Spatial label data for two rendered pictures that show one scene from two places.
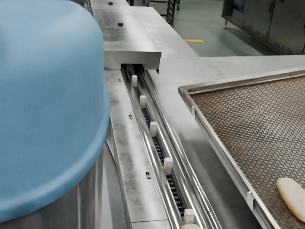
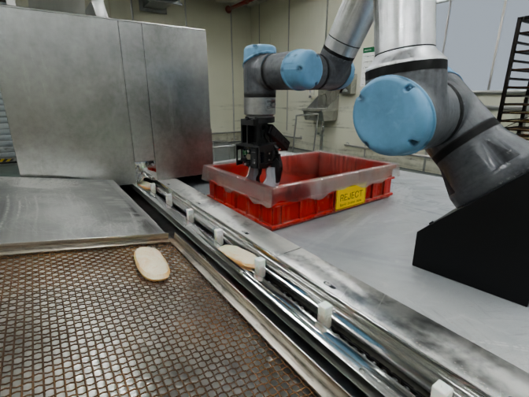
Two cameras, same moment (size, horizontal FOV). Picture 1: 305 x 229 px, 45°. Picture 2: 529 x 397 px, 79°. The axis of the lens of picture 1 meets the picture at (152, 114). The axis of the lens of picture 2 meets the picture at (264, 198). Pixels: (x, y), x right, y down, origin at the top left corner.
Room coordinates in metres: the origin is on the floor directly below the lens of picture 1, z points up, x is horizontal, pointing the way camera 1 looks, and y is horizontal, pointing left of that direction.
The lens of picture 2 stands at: (0.85, -0.22, 1.10)
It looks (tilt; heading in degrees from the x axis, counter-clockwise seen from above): 17 degrees down; 159
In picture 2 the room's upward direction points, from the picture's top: straight up
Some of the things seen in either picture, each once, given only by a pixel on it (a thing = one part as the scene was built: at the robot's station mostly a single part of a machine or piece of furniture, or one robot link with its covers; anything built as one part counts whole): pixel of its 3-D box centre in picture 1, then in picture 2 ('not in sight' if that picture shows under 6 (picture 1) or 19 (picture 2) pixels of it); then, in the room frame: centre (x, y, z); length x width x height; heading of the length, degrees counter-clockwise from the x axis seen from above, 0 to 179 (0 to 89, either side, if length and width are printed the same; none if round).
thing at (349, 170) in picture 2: not in sight; (301, 179); (0.03, 0.21, 0.87); 0.49 x 0.34 x 0.10; 105
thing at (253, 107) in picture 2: not in sight; (260, 107); (0.11, 0.06, 1.08); 0.08 x 0.08 x 0.05
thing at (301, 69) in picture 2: not in sight; (297, 71); (0.20, 0.10, 1.16); 0.11 x 0.11 x 0.08; 20
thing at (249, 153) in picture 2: not in sight; (257, 142); (0.11, 0.05, 1.00); 0.09 x 0.08 x 0.12; 124
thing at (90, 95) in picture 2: not in sight; (64, 104); (-2.30, -0.74, 1.06); 4.40 x 0.55 x 0.48; 13
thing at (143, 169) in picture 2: not in sight; (146, 171); (-0.17, -0.21, 0.89); 0.06 x 0.01 x 0.06; 103
